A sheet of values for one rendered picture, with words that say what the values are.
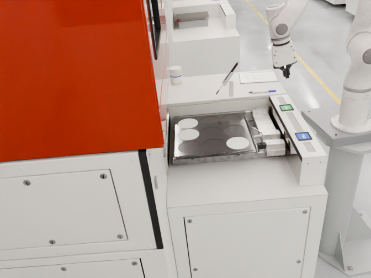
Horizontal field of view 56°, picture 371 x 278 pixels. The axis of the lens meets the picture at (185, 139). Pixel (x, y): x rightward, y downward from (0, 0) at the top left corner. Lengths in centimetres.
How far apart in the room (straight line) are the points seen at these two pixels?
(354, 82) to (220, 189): 75
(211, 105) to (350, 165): 74
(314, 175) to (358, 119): 42
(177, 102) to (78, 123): 92
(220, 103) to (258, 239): 70
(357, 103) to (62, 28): 129
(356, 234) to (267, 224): 99
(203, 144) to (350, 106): 68
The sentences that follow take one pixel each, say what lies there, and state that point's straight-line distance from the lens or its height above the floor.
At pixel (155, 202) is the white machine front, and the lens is 108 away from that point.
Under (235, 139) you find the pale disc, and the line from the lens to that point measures 157.
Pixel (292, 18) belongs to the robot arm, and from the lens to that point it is 149.
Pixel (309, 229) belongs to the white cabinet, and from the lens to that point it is 156.
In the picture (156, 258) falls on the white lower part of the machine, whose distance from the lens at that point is 127.
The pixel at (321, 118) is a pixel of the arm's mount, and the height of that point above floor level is 86.
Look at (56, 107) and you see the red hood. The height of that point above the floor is 138.
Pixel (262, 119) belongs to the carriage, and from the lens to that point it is 177.
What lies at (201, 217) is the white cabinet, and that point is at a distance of 141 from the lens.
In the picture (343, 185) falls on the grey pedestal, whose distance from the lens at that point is 194.
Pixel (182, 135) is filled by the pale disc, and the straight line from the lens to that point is 163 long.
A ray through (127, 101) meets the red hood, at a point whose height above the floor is 137.
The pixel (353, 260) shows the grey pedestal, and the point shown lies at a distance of 232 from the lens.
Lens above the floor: 175
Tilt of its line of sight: 32 degrees down
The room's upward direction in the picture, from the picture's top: 6 degrees counter-clockwise
